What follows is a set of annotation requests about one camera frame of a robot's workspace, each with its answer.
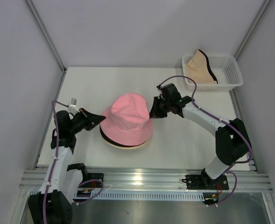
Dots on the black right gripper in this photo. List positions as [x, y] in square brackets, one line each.
[154, 113]

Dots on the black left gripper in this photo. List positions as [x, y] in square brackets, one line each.
[92, 120]

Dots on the cream bucket hat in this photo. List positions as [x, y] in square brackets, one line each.
[128, 148]

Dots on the black bucket hat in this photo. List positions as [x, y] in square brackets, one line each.
[109, 140]

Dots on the beige hat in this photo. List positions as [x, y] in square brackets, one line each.
[198, 69]

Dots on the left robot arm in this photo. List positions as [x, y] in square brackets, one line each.
[52, 204]

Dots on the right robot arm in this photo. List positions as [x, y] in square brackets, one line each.
[231, 138]

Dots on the white plastic basket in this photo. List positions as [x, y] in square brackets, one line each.
[227, 72]

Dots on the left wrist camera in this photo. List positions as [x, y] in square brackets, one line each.
[72, 108]

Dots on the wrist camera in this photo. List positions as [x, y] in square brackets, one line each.
[161, 89]
[72, 108]

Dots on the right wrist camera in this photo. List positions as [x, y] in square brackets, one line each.
[161, 89]

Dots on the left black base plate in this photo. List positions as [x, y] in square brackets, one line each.
[94, 178]

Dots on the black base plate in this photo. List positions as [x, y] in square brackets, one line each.
[202, 182]
[94, 178]

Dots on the aluminium mounting rail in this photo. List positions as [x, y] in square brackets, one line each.
[139, 179]

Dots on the white slotted cable duct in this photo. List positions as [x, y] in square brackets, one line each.
[138, 195]

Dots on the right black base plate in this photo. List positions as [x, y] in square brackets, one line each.
[202, 182]

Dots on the right aluminium frame post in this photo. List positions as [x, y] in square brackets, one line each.
[253, 27]

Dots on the aluminium frame post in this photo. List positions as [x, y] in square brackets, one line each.
[45, 35]
[253, 27]

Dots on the left aluminium frame post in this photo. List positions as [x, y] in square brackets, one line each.
[45, 35]

